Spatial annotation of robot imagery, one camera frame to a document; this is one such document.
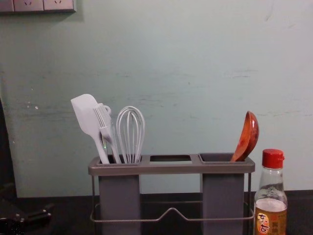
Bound brown wooden ladle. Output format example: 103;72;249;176
231;111;261;163

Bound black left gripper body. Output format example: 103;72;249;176
0;195;25;235

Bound grey wall socket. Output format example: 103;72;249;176
14;0;45;12
43;0;75;12

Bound grey plastic utensil cup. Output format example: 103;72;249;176
98;154;143;235
198;153;245;235

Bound red bottle cap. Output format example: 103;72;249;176
262;148;285;168

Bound black table cloth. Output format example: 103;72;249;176
0;188;313;235

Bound grey metal utensil rack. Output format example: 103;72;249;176
88;153;256;235

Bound clear glass sauce bottle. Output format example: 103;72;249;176
253;148;288;235

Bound white silicone spatula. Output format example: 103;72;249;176
70;94;111;164

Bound white wire whisk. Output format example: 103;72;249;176
116;105;146;164

